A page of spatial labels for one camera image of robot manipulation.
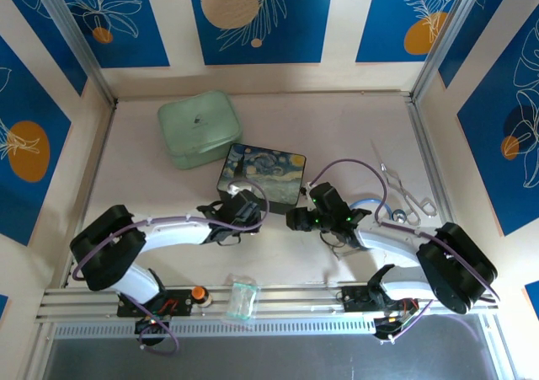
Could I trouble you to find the starry night painted box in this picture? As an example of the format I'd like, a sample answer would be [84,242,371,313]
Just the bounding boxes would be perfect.
[216,142,307,215]

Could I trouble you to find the blue tube stethoscope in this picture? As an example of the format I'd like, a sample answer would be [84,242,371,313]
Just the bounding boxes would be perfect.
[327,198,408,260]

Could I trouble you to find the silver metal scissors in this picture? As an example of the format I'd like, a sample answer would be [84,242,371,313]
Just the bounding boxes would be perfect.
[370,139,437,226]

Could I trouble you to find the clear plastic bag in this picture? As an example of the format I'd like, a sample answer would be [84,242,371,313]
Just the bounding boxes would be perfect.
[222,272,263,323]

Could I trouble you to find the mint green zip case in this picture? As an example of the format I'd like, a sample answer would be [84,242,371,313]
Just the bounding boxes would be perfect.
[157,90,243,171]

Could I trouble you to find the black right connector box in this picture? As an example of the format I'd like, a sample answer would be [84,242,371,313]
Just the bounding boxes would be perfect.
[373,315,406,342]

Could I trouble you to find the black connector box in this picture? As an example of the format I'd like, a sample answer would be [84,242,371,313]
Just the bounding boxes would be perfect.
[134,317,171,348]
[373,315,406,342]

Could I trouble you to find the black left connector box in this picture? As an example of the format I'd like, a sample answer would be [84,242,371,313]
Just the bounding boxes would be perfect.
[134,317,171,348]

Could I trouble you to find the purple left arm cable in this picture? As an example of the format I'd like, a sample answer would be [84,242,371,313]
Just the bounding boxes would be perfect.
[72,179,270,356]

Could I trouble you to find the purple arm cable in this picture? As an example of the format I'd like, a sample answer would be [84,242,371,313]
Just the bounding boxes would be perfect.
[313,158,502,341]
[72,179,270,356]

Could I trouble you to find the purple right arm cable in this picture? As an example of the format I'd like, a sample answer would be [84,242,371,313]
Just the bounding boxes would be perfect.
[313,158,502,341]

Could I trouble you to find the aluminium front frame rail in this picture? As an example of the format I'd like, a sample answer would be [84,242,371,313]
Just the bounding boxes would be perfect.
[35,279,499,327]

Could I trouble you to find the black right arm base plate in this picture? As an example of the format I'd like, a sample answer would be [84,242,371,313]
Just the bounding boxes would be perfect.
[341,286,421,314]

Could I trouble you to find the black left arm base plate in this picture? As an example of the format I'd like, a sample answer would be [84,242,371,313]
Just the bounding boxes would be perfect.
[116,288,193,318]

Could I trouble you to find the grey slotted cable duct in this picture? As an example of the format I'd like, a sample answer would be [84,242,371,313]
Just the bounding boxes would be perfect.
[51,319,376,340]

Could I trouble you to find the aluminium right upright post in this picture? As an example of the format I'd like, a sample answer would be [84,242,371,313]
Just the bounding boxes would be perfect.
[409,0,486,99]

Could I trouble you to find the aluminium upright post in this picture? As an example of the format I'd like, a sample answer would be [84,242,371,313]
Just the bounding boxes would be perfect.
[409,0,486,99]
[29,0,118,104]

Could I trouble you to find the aluminium left upright post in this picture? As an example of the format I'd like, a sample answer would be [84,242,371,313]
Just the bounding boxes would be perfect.
[29,0,118,104]

